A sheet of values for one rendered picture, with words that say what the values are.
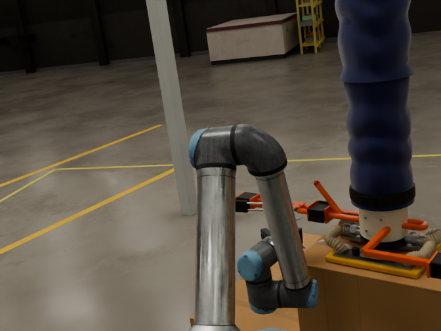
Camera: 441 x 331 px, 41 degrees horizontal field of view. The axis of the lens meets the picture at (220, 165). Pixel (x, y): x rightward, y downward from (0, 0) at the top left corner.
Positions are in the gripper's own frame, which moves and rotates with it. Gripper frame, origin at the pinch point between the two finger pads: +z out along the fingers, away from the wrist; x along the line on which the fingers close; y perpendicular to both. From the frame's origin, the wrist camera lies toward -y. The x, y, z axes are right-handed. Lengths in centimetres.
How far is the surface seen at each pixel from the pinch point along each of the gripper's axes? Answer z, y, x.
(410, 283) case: -3.6, 43.4, -13.0
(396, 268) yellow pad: 0.6, 37.0, -10.7
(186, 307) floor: 71, -136, -106
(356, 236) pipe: 12.4, 17.2, -6.9
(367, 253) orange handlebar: -13.5, 33.7, 0.6
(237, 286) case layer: 29, -56, -52
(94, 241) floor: 121, -285, -104
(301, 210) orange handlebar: 10.7, -4.3, 1.4
